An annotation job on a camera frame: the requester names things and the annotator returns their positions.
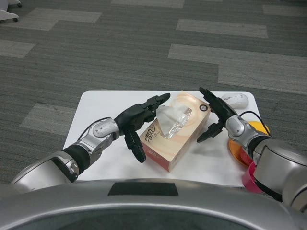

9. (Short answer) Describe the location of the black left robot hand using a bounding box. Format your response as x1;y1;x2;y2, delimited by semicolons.
114;93;171;164

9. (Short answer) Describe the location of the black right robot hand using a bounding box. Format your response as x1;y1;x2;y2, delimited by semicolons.
196;87;238;144

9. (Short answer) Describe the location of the peach cardboard tissue box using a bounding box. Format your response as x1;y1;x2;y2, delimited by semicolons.
140;90;212;173

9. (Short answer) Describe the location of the white computer mouse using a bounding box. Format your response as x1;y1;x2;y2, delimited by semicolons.
221;92;249;109

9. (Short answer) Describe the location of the orange round plate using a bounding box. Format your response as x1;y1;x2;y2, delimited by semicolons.
227;138;254;167

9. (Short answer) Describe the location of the red apple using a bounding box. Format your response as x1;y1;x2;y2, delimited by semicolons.
239;148;255;165

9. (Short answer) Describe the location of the pink plastic cup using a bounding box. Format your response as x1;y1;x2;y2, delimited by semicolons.
242;161;264;194

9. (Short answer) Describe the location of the silver robot chest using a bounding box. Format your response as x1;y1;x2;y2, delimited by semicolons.
0;179;307;230

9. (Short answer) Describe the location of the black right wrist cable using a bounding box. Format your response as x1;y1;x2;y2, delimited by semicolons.
238;111;273;137

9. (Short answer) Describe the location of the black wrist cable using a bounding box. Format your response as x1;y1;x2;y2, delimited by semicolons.
238;111;273;137
76;117;113;141

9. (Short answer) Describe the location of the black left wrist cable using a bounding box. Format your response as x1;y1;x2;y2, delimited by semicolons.
76;117;113;141

